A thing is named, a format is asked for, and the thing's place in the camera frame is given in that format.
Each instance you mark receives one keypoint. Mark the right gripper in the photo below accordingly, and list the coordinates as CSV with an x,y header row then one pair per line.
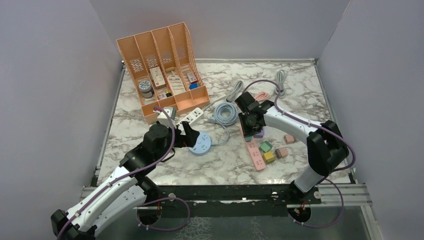
x,y
247,132

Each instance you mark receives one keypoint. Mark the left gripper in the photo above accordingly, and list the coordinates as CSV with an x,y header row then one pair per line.
x,y
188,140

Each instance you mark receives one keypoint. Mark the green usb charger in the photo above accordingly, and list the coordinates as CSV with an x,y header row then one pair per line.
x,y
265,147

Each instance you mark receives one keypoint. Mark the yellow usb charger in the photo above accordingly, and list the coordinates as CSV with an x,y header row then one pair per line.
x,y
268,157

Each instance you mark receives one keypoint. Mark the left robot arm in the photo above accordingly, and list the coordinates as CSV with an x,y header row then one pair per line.
x,y
127,187

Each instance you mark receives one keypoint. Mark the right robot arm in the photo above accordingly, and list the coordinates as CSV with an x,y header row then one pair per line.
x,y
325,148

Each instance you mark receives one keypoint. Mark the round blue power strip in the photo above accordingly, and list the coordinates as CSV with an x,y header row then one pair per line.
x,y
202,146

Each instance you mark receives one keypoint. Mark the purple power strip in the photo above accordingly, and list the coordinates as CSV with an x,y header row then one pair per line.
x,y
259,135

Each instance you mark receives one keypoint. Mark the white power strip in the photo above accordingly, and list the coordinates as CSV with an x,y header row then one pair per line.
x,y
192,118

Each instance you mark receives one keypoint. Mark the pink power strip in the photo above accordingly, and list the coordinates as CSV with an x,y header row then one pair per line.
x,y
255,154

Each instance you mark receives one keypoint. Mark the pink usb charger upper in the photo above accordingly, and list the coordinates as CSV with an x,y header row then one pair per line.
x,y
289,139

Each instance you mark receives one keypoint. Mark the pink usb charger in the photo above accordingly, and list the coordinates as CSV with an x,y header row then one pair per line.
x,y
289,139
281,152

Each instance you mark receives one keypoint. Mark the pink usb charger lower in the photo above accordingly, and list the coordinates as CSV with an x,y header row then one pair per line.
x,y
281,152

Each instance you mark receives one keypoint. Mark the round tin in organizer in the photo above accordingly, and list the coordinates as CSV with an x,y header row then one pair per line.
x,y
146,89

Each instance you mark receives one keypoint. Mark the white red box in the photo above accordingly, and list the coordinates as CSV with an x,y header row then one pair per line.
x,y
157,77

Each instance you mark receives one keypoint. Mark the orange desk file organizer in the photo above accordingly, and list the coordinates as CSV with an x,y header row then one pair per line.
x,y
171,49

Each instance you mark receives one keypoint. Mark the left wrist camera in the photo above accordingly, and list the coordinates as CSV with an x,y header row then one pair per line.
x,y
167,117

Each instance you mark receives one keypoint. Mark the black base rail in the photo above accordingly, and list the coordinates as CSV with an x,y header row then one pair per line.
x,y
214,201

